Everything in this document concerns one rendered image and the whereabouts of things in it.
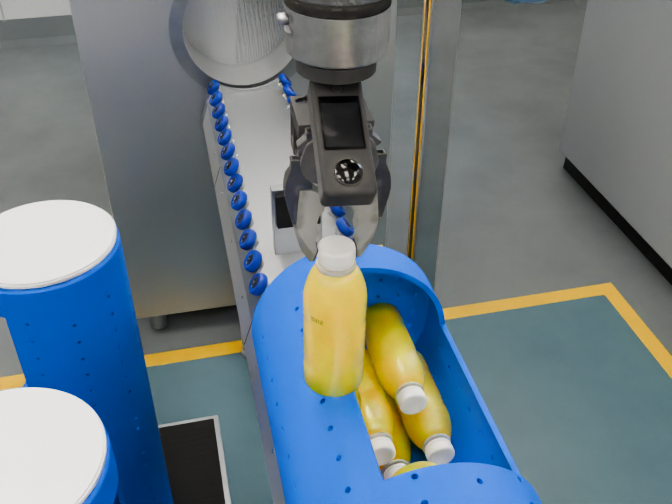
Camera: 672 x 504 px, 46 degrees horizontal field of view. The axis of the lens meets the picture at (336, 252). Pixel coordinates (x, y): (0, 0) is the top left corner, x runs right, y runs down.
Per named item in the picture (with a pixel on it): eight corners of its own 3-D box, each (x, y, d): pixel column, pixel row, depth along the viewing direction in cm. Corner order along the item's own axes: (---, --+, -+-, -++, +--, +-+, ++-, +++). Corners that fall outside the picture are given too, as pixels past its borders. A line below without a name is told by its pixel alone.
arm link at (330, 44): (403, 17, 62) (282, 23, 61) (399, 75, 65) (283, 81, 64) (378, -19, 69) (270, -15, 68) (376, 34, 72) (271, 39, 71)
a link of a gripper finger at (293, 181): (323, 217, 77) (340, 140, 72) (326, 228, 76) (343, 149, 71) (276, 214, 76) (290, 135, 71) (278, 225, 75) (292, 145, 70)
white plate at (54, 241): (67, 184, 163) (68, 189, 164) (-65, 240, 147) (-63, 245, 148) (145, 237, 148) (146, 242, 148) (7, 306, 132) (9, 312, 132)
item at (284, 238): (320, 242, 165) (319, 179, 156) (324, 253, 162) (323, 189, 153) (273, 248, 163) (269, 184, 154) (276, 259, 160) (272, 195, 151)
